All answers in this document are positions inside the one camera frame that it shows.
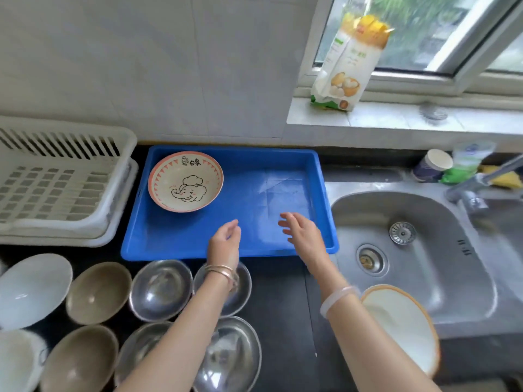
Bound white jade bangle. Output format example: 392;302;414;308
320;286;362;320

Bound person's right forearm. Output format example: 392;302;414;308
310;261;443;392

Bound person's left hand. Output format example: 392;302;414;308
206;219;242;271

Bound stainless steel sink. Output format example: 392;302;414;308
325;181;523;340

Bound white window frame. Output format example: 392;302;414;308
297;0;523;99

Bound white yellow flour bag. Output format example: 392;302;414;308
310;13;395;112

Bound stainless steel bowl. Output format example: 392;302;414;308
114;321;173;388
193;316;262;392
129;260;193;322
192;261;253;318

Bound gold wrist bangles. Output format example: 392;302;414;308
203;264;240;292

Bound elephant print bowl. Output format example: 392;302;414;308
147;151;224;213

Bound person's left forearm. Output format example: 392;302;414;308
116;266;242;392

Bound metal sink strainer plug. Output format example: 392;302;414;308
388;221;417;246

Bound tan ceramic bowl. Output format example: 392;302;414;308
39;325;119;392
65;262;132;326

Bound large white ceramic bowl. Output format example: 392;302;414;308
0;253;73;331

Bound yellow sponge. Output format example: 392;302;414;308
478;165;523;190

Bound white bowl orange rim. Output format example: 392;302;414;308
361;284;441;378

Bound steel wool scouring pad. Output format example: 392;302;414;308
419;102;449;122

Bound blue plastic tray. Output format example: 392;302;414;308
120;145;339;262

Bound white plastic dish rack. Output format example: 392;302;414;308
0;116;138;239

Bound green dish soap pouch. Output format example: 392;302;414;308
440;140;497;185

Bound person's right hand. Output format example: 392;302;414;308
278;212;334;275

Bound white rack drip tray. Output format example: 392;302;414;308
0;158;139;248

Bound chrome faucet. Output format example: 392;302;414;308
445;154;523;213

